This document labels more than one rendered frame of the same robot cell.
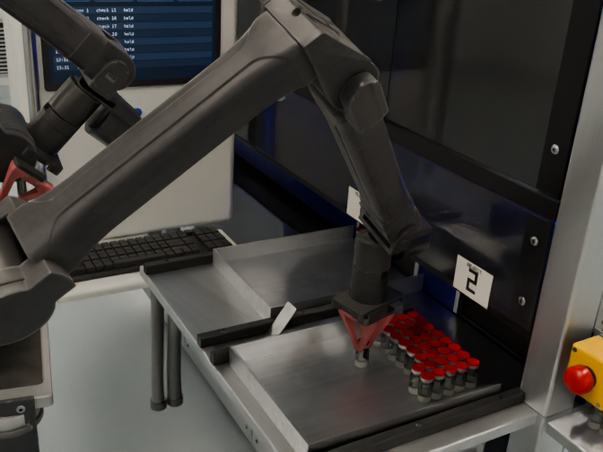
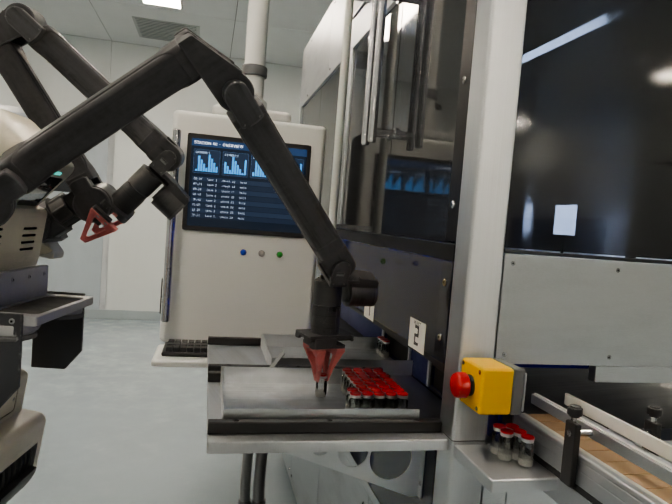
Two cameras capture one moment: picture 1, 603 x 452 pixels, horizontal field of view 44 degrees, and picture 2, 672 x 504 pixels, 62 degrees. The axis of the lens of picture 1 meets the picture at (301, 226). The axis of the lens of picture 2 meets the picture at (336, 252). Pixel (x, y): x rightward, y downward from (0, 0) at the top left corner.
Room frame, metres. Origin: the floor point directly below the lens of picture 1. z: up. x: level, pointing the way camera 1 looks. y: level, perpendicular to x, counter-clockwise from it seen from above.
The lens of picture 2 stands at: (-0.02, -0.45, 1.23)
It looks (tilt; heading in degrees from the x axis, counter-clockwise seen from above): 3 degrees down; 18
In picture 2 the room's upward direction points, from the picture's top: 4 degrees clockwise
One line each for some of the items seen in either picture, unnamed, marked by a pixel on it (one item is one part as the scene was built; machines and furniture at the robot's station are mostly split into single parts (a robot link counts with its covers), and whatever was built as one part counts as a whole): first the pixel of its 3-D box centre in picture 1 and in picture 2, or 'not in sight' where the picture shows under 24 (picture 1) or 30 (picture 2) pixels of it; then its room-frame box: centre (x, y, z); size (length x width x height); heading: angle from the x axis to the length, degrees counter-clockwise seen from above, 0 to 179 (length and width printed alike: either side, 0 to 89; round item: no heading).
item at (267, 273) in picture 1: (316, 269); (331, 353); (1.33, -0.04, 0.90); 0.34 x 0.26 x 0.04; 121
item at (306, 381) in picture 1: (361, 373); (311, 394); (0.98, -0.11, 0.90); 0.34 x 0.26 x 0.04; 120
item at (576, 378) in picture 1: (581, 378); (463, 384); (0.86, -0.40, 0.99); 0.04 x 0.04 x 0.04; 31
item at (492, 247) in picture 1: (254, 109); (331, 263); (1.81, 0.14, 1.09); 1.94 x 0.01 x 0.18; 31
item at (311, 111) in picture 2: not in sight; (307, 161); (2.44, 0.50, 1.51); 0.48 x 0.01 x 0.59; 31
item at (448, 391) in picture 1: (417, 353); (366, 391); (1.04, -0.21, 0.90); 0.18 x 0.02 x 0.05; 30
